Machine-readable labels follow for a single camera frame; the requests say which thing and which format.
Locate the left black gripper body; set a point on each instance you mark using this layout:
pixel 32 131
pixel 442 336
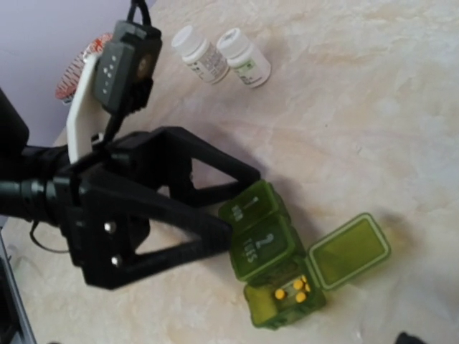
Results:
pixel 135 158

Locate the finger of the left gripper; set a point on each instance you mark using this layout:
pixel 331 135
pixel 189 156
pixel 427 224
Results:
pixel 197 173
pixel 132 232

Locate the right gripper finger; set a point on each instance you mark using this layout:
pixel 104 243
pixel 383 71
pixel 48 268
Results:
pixel 406 338

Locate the small white pill bottle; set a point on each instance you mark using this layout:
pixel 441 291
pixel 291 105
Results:
pixel 244 58

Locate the green weekly pill organizer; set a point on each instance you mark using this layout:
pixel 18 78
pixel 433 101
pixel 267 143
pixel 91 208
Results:
pixel 267 254

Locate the yellow pill two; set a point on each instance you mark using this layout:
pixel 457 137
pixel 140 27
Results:
pixel 301 297

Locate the yellow pill three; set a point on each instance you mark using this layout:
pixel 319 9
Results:
pixel 298 284

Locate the red patterned bowl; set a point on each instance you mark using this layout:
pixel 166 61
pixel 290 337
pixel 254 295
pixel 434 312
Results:
pixel 67 86

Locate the yellow pill one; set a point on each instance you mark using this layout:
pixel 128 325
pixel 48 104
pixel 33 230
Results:
pixel 280 294

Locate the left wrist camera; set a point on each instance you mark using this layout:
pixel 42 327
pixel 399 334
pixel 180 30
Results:
pixel 113 84

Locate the aluminium front rail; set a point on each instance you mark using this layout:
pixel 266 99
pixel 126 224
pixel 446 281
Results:
pixel 15 325

